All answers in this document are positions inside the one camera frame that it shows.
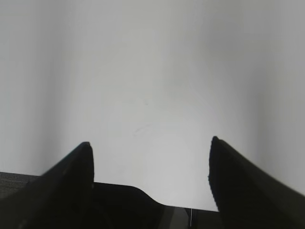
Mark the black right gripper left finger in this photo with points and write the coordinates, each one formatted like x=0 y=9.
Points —
x=56 y=200

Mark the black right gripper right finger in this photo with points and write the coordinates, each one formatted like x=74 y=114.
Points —
x=249 y=198

